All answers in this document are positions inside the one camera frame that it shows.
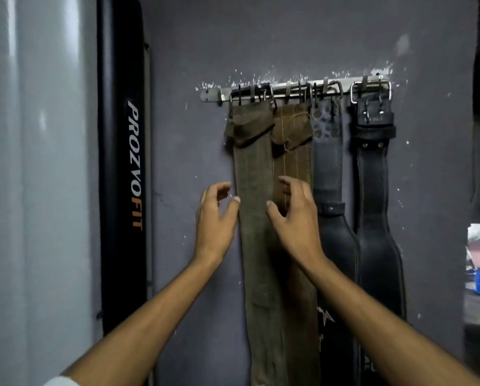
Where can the person's left hand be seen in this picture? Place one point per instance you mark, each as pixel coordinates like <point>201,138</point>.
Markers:
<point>213,233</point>

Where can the person's right hand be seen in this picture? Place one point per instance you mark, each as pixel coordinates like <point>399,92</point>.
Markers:
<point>300,233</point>

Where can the black belt with red logo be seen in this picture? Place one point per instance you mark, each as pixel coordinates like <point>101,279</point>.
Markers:
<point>336,245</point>

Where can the olive green suede belt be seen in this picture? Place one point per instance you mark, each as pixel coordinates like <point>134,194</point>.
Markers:
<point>256,245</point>

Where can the brown suede belt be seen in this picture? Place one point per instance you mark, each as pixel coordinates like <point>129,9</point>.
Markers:
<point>298,156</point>

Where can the black USI leather belt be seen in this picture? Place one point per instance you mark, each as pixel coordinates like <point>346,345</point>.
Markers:
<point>378,237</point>

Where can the metal wall hooks rail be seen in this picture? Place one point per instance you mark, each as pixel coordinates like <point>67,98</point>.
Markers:
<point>211,94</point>

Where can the person's right forearm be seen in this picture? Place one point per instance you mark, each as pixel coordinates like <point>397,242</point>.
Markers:
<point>384,333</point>

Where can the person's left forearm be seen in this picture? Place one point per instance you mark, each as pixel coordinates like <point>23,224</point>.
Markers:
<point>143,329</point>

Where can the black grey folded treadmill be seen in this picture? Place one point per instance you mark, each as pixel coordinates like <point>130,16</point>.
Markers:
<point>43,176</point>

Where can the white long-sleeved shirt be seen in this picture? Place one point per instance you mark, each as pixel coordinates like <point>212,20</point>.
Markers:
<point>61,381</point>

